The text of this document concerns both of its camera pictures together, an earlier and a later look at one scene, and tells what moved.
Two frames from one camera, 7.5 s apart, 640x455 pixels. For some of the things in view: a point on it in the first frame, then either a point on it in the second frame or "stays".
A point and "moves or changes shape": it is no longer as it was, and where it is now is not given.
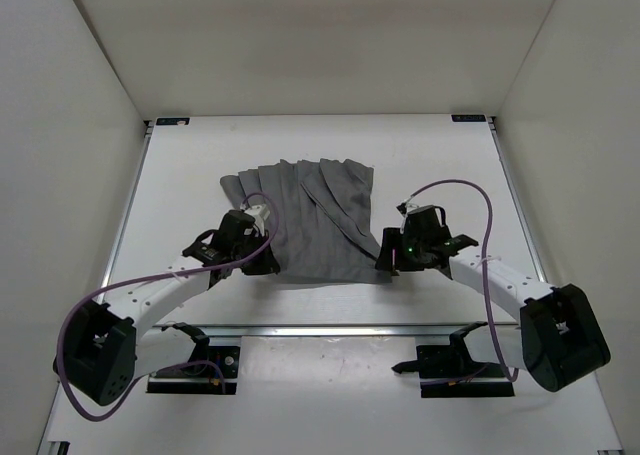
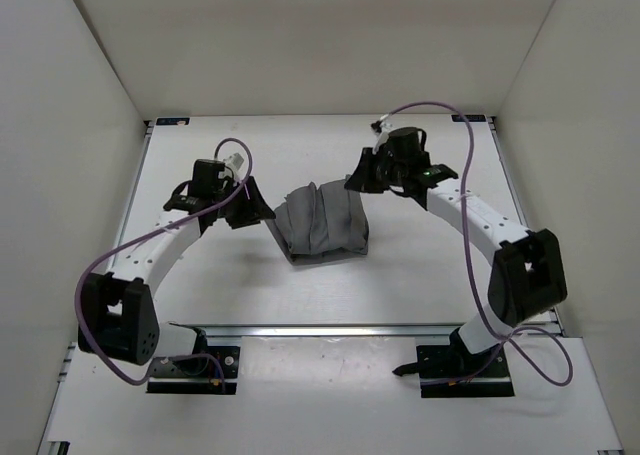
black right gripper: [390, 258] → [361, 181]
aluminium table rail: [308, 332] stays
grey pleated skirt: [326, 228] moves or changes shape
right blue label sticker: [468, 118] stays
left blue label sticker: [172, 121] stays
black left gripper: [267, 263] → [256, 207]
